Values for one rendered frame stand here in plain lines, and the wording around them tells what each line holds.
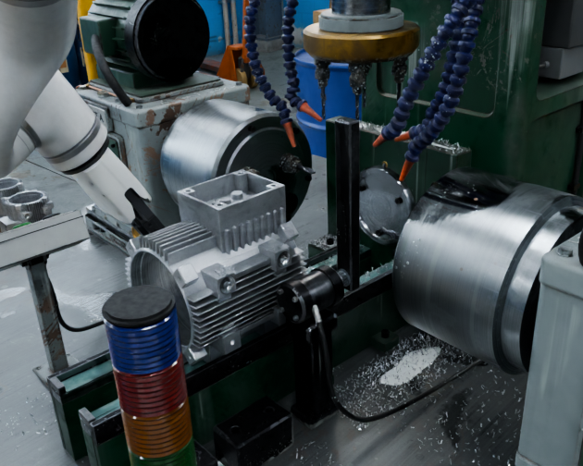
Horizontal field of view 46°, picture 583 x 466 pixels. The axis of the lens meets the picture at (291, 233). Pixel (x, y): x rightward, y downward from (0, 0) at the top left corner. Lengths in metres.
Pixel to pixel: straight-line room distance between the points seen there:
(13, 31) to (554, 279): 0.59
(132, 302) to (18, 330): 0.85
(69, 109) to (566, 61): 0.84
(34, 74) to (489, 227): 0.55
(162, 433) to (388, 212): 0.72
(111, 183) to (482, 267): 0.47
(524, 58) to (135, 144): 0.75
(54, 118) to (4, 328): 0.66
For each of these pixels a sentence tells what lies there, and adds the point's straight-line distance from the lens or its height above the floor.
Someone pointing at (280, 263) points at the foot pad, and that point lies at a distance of 0.97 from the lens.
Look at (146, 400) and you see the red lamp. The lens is 0.61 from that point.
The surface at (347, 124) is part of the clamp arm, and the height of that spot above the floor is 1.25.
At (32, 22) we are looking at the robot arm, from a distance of 0.67.
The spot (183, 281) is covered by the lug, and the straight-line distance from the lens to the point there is 0.90.
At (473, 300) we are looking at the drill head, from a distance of 0.88.
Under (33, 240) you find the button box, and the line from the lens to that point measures 1.13.
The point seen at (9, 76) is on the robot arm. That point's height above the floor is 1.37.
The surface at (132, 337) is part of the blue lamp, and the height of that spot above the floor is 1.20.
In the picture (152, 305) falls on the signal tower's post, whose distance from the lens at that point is 0.58.
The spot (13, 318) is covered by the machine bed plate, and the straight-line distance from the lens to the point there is 1.47.
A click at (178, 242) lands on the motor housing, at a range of 0.94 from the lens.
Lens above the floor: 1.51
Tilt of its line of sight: 25 degrees down
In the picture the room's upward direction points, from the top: 3 degrees counter-clockwise
